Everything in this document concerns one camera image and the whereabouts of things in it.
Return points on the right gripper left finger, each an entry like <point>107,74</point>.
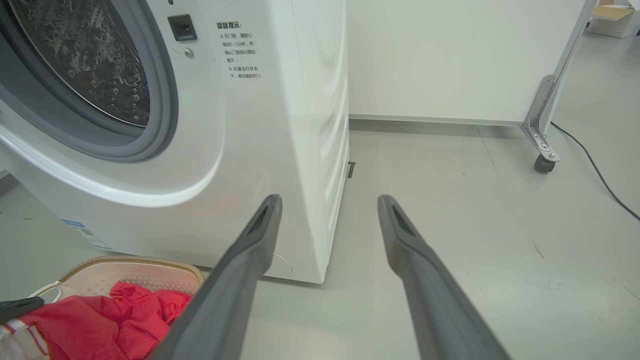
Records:
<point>220,310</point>

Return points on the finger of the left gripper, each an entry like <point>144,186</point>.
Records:
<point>15,308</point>

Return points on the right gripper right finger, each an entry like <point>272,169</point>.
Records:
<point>440,310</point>

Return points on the red garment with white trim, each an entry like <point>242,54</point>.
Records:
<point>100,325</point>

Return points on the cream perforated laundry basket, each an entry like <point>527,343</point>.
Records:
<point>135,272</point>

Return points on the white washing machine body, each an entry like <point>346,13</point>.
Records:
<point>260,125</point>

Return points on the black door lock socket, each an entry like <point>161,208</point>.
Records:
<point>182,27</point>

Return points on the round drain filter cover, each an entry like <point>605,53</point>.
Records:
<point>284,262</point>

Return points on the blue energy label sticker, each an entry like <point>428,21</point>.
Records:
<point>87,235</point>

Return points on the black caster wheel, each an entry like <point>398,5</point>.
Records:
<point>544,164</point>

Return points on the white partition panel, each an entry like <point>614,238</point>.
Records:
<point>450,55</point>

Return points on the steel washer drum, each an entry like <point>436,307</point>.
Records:
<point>85,55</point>

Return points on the cardboard box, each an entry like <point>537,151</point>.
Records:
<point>612,20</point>

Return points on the metal partition leg bracket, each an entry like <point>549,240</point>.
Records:
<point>542,110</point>

